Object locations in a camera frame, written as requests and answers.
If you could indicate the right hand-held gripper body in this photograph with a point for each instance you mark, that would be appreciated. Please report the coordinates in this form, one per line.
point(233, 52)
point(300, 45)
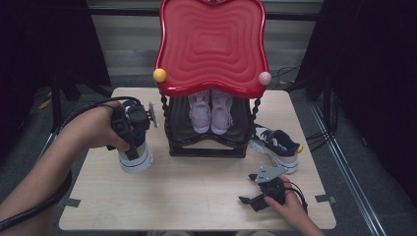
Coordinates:
point(267, 173)

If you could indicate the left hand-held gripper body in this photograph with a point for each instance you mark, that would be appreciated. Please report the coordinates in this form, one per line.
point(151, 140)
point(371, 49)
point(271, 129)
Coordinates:
point(137, 119)

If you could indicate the navy and white sneaker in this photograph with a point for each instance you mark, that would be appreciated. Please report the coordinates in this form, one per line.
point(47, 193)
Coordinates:
point(278, 147)
point(141, 162)

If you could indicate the purple sandal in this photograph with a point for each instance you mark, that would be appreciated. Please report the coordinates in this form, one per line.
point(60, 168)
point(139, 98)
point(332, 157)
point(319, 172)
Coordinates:
point(200, 114)
point(221, 114)

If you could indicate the red and black shoe rack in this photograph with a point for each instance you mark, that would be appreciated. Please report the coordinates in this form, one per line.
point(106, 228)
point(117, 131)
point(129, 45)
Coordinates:
point(213, 49)

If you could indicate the person's right hand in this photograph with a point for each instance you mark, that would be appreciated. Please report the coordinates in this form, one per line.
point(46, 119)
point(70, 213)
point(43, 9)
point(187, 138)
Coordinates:
point(293, 209)

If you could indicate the person's left hand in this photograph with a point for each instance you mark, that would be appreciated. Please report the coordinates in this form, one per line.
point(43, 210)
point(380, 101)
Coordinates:
point(88, 128)

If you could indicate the grey tape strip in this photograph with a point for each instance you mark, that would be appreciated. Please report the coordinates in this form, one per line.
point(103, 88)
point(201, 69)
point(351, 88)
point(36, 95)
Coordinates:
point(326, 199)
point(72, 202)

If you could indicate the black metal stand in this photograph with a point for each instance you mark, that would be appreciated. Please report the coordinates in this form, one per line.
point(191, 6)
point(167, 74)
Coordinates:
point(56, 108)

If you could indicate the yellow tape strip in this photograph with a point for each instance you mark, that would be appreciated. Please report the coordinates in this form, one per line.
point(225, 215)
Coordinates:
point(45, 104)

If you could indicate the black curtain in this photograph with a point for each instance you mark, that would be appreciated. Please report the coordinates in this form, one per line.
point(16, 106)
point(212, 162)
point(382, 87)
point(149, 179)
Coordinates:
point(377, 65)
point(39, 39)

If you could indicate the metal floor rail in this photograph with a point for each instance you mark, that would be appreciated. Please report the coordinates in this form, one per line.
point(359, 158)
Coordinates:
point(342, 164)
point(49, 144)

